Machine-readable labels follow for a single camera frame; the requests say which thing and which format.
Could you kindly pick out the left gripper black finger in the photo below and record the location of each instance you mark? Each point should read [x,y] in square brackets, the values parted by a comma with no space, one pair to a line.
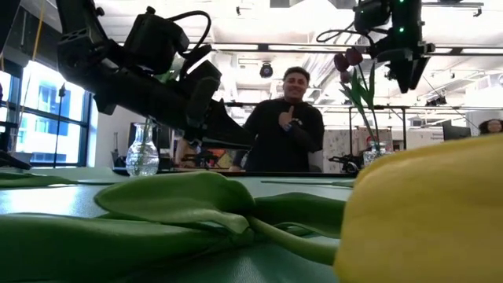
[224,129]

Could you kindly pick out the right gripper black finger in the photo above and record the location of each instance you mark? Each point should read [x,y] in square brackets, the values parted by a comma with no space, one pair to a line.
[417,68]
[401,72]

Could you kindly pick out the clear glass vase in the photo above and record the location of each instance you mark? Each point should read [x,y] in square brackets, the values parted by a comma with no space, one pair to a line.
[371,155]
[142,155]

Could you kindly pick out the small black track lights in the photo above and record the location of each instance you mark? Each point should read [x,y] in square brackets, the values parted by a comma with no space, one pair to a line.
[436,101]

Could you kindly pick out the black computer monitor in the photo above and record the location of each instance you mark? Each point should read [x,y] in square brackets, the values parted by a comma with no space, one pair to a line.
[456,133]
[165,143]

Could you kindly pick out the person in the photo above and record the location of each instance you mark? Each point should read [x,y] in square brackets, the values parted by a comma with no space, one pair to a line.
[493,126]
[275,145]

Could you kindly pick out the person's hand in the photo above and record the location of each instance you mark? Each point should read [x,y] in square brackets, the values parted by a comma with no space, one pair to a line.
[286,118]

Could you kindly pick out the black ceiling spotlight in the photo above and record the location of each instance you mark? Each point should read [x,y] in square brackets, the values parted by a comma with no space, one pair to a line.
[266,70]

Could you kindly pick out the white patterned cloth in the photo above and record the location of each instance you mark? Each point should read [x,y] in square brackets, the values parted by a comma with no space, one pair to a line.
[338,143]

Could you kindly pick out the black tripod stand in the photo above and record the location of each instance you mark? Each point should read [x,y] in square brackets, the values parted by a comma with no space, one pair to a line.
[61,90]

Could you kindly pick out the black table clamp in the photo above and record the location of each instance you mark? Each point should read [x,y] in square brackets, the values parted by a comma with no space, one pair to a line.
[347,165]

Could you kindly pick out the large glass window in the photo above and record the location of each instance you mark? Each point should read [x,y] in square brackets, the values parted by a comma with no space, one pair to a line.
[43,118]

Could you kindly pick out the green table mat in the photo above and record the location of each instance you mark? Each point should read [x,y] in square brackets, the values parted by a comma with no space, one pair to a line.
[51,200]

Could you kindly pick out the black metal frame stand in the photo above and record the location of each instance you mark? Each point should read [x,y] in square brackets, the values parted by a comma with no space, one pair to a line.
[393,107]
[239,104]

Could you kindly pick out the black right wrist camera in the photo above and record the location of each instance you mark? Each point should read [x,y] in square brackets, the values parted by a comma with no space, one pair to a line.
[371,13]

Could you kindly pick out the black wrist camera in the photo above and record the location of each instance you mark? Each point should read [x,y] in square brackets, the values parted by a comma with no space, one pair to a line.
[371,13]
[157,39]

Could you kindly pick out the long ceiling light rail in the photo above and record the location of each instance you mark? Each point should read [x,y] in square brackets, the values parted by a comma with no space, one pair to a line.
[471,50]
[243,47]

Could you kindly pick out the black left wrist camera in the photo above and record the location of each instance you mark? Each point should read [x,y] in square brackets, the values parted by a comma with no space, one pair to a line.
[157,39]

